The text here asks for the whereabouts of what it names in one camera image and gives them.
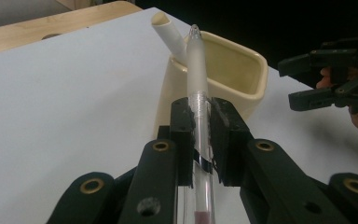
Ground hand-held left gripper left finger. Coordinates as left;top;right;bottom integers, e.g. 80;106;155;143
117;96;197;224

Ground white table board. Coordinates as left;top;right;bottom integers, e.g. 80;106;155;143
0;7;358;224

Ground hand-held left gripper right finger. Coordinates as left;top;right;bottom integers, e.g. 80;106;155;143
209;96;349;224

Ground wooden table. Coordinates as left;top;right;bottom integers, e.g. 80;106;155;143
0;0;143;58

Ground clear ballpoint pen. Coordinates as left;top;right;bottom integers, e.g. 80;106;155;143
185;23;216;224

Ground white pen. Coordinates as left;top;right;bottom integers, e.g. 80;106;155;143
150;11;189;66

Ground beige pen holder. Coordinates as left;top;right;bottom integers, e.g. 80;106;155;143
153;30;269;141

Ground dark table grommet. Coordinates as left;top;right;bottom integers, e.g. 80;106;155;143
41;32;62;41

